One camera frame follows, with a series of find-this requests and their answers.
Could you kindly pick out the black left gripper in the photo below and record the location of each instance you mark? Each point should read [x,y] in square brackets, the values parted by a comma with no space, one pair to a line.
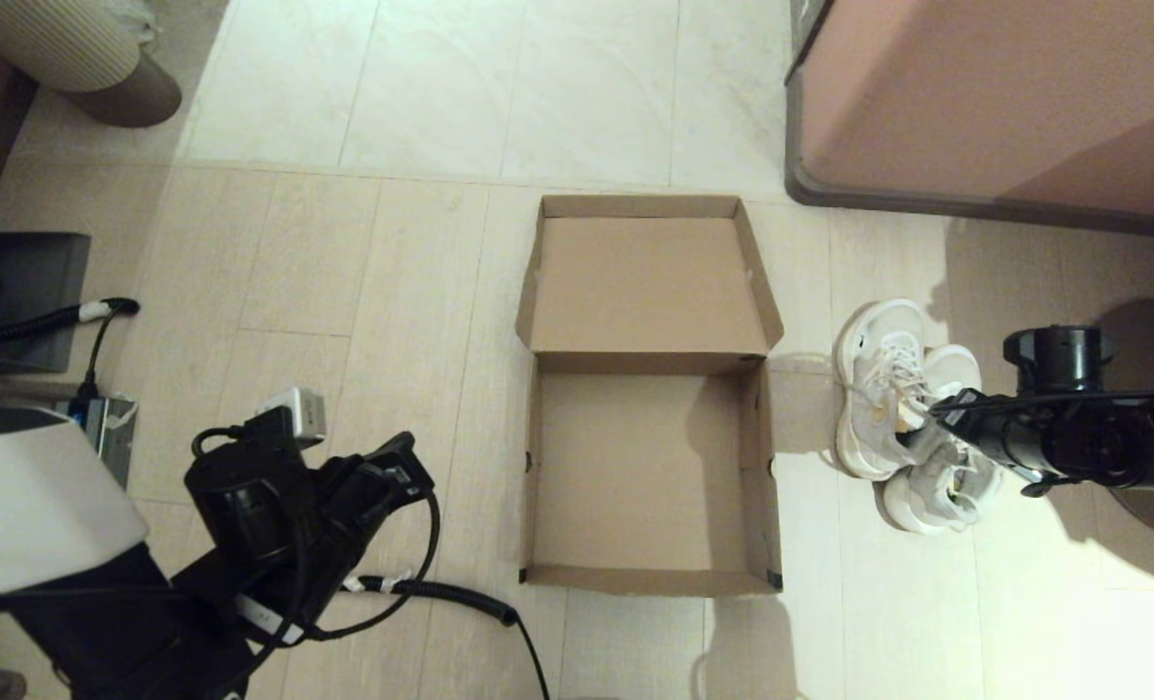
[246,496]

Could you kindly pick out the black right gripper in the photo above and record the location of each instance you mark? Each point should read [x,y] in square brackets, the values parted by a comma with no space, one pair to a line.
[1058,355]

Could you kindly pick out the white sneaker with laces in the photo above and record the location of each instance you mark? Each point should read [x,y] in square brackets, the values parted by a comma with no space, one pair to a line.
[936,506]
[868,340]

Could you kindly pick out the brown cardboard shoe box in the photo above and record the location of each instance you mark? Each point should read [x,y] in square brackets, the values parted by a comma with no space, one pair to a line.
[635,292]

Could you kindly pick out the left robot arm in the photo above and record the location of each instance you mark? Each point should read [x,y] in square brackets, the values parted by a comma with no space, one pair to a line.
[32,506]

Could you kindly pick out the grey power supply unit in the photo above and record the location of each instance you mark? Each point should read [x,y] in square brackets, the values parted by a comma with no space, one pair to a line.
[110,437]

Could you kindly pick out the pink brown cabinet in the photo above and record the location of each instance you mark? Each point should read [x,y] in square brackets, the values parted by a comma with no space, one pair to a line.
[1004,97]

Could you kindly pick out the ribbed beige round bin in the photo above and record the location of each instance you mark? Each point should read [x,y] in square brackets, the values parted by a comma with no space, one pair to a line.
[42,39]

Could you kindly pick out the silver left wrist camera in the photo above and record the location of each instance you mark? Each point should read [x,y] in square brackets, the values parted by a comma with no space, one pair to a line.
[295,416]

